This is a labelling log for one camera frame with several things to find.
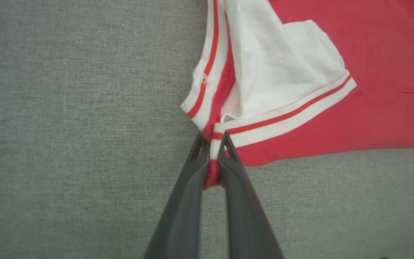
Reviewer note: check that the red and white striped garment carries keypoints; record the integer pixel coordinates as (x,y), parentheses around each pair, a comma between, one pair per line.
(372,90)

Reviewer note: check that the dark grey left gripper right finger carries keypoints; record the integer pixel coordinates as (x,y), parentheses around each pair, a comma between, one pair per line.
(246,223)

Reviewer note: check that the grey fabric sofa cushion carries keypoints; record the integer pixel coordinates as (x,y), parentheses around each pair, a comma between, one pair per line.
(67,126)

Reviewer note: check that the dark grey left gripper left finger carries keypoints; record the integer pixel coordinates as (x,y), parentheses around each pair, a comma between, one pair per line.
(182,216)

